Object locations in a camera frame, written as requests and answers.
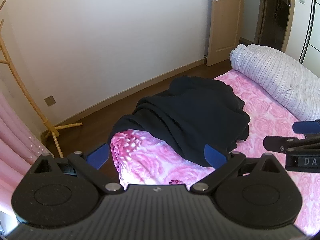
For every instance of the white wardrobe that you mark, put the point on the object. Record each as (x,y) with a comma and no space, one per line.
(313,30)

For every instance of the black garment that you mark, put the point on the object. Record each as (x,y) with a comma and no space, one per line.
(187,112)

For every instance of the wooden door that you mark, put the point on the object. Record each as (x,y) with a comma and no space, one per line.
(225,25)

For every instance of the wooden coat rack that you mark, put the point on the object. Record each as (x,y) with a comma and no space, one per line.
(50,129)

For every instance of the low beige wall socket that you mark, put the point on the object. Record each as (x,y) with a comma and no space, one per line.
(50,100)

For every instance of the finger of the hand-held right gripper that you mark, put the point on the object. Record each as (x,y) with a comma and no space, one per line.
(280,143)
(306,126)

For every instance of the wall control panel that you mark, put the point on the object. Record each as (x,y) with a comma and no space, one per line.
(301,0)

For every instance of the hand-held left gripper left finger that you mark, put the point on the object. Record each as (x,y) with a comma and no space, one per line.
(98,155)

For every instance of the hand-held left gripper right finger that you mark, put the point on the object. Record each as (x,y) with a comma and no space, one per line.
(213,156)

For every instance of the wooden door frame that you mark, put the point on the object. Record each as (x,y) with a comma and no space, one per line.
(288,30)

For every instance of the pink floral blanket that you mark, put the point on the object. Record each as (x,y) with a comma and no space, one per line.
(150,155)

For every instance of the rolled white striped quilt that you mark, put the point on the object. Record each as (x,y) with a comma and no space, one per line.
(277,77)

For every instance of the pink curtain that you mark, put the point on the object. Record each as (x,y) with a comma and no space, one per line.
(15,155)

